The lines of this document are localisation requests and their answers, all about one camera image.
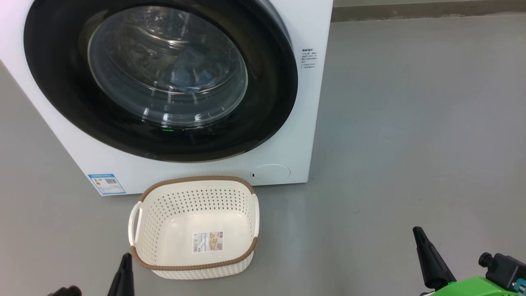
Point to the black glass washing machine door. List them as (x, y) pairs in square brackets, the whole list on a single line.
[(61, 82)]

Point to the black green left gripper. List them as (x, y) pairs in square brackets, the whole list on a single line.
[(65, 292)]

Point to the cream perforated laundry basket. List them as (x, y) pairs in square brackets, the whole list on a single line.
[(197, 213)]

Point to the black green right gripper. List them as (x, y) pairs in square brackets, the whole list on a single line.
[(507, 269)]

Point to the round white filter cover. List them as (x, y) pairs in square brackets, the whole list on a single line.
[(270, 173)]

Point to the blue bear print garment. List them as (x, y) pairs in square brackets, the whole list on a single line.
[(193, 76)]

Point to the small printed text label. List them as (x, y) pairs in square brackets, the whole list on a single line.
[(309, 58)]

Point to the blue energy label sticker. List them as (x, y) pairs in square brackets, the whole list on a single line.
[(106, 184)]

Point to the basket product sticker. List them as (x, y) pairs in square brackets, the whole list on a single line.
[(207, 242)]

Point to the white washing machine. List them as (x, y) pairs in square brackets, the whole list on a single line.
[(312, 123)]

